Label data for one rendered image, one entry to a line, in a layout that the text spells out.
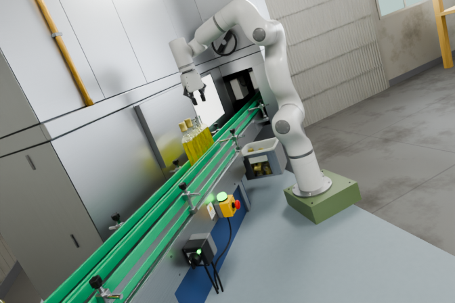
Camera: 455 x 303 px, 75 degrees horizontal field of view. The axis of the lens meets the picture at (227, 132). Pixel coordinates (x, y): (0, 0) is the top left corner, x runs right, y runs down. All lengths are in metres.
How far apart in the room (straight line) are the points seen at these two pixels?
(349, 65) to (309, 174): 4.36
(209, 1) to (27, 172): 1.74
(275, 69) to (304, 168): 0.47
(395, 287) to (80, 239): 1.11
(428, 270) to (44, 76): 1.42
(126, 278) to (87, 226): 0.39
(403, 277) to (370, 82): 5.02
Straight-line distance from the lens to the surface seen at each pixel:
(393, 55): 6.40
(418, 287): 1.14
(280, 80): 1.31
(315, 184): 1.46
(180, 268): 1.12
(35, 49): 1.28
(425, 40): 6.99
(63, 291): 1.05
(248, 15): 1.31
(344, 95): 5.61
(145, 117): 1.50
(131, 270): 0.98
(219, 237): 1.39
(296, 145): 1.37
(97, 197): 1.27
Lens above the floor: 1.57
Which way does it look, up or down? 14 degrees down
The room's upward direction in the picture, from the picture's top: 21 degrees counter-clockwise
